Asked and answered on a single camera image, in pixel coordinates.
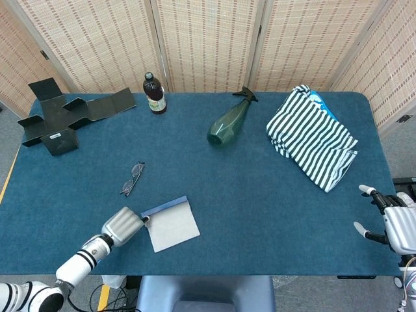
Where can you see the light blue printed cloth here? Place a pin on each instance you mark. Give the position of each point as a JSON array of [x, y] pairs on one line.
[[320, 99]]

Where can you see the bamboo folding screen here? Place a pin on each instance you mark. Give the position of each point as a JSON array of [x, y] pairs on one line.
[[208, 45]]

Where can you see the black metal frame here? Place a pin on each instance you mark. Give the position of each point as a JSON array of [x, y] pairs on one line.
[[404, 180]]

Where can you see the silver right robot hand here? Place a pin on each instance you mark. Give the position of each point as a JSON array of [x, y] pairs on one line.
[[401, 227]]

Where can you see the green glass vase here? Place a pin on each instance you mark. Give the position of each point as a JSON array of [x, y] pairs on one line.
[[227, 125]]

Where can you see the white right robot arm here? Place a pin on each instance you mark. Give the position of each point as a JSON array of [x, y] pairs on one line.
[[412, 289]]

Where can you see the blue padded robot base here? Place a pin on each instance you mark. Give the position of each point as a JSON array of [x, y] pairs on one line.
[[204, 289]]

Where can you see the white plastic bag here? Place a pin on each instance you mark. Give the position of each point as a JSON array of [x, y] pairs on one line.
[[113, 281]]

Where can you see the green white striped cloth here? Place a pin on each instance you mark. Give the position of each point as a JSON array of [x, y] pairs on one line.
[[308, 136]]

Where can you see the blue glasses case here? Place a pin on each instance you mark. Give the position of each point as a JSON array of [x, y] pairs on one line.
[[175, 227]]

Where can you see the dark red juice bottle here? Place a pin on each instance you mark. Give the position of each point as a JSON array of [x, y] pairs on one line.
[[155, 94]]

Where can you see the black unfolded cardboard box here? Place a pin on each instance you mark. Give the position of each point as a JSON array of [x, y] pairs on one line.
[[55, 113]]

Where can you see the thin metal frame eyeglasses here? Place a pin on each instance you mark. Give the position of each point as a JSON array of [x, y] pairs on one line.
[[137, 168]]

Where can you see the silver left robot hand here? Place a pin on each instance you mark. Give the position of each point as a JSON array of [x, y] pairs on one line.
[[122, 226]]

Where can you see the blue felt table cover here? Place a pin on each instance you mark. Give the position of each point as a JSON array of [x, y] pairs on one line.
[[260, 227]]

